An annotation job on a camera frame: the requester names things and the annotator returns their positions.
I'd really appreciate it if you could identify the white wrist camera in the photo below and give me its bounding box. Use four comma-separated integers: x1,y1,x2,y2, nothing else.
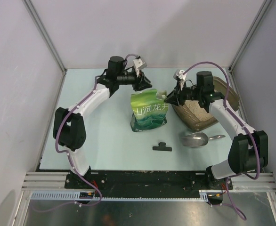
133,57,147,71
173,69,186,90

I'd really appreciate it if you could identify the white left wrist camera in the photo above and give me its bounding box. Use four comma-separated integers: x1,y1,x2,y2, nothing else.
133,57,147,71

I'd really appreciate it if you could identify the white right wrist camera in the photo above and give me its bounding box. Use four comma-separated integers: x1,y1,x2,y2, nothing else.
173,69,186,90

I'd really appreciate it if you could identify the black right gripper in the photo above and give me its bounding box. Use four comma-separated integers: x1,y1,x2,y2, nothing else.
164,81,202,106

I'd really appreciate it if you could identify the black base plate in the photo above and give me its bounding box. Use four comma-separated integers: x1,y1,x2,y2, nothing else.
65,170,232,191

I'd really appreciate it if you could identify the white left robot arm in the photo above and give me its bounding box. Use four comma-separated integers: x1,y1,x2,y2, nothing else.
53,54,152,188

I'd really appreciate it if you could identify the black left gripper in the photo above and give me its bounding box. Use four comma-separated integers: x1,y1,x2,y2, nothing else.
117,69,152,92

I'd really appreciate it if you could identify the beige cat litter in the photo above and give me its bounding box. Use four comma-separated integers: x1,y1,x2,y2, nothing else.
183,100,215,123

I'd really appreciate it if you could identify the black bag clip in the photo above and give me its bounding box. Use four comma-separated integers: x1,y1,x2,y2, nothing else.
152,142,172,152

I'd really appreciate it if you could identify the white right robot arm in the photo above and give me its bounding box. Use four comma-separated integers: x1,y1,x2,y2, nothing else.
165,70,268,189

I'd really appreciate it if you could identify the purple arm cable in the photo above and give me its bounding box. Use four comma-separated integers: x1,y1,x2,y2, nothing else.
184,61,262,221
32,53,138,212

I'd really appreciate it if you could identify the metal scoop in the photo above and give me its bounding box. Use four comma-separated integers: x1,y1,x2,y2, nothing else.
180,132,226,147

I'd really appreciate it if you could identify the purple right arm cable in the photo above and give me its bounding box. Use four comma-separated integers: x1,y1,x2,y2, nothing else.
184,61,262,221

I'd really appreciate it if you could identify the green litter bag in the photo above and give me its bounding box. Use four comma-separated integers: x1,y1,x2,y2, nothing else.
130,89,169,132

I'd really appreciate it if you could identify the white slotted cable duct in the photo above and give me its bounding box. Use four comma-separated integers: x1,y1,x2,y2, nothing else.
31,191,208,202

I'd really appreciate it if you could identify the aluminium frame rail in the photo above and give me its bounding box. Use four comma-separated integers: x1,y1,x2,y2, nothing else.
22,172,68,191

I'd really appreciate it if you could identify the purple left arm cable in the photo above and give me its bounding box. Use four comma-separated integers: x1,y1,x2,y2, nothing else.
32,53,138,212

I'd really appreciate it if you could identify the brown plastic litter box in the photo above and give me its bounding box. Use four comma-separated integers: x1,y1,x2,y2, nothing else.
172,76,239,131

